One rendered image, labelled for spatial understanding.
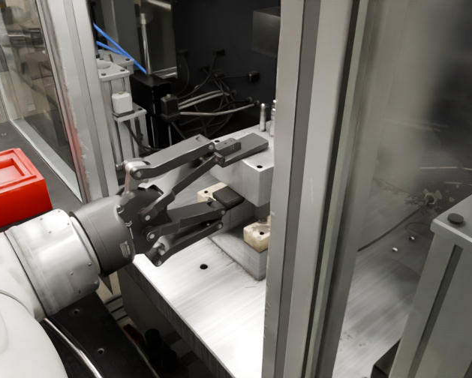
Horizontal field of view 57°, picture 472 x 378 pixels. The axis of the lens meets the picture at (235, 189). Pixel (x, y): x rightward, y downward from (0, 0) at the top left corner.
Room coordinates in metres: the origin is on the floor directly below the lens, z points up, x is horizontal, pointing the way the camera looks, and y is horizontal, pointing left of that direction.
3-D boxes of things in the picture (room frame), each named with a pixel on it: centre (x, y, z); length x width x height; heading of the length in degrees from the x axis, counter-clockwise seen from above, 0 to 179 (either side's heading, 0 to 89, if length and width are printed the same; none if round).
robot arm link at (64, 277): (0.32, 0.17, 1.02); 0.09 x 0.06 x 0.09; 38
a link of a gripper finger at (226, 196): (0.46, -0.01, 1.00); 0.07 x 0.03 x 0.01; 128
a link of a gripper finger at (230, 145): (0.44, 0.02, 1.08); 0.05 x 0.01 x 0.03; 128
